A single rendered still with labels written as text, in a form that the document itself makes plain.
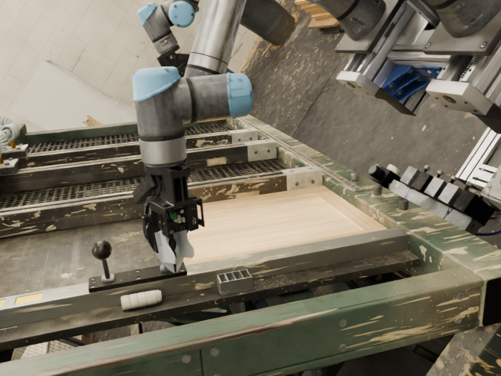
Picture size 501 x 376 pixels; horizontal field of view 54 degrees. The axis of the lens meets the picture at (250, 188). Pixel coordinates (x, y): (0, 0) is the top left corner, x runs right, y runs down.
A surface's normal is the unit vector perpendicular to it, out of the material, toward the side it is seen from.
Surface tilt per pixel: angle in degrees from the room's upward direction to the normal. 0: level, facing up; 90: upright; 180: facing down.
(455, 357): 0
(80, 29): 90
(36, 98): 90
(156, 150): 72
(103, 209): 90
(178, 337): 52
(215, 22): 66
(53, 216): 90
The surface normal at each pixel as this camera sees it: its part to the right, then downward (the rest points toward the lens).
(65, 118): 0.29, 0.26
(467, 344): -0.80, -0.47
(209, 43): -0.06, 0.07
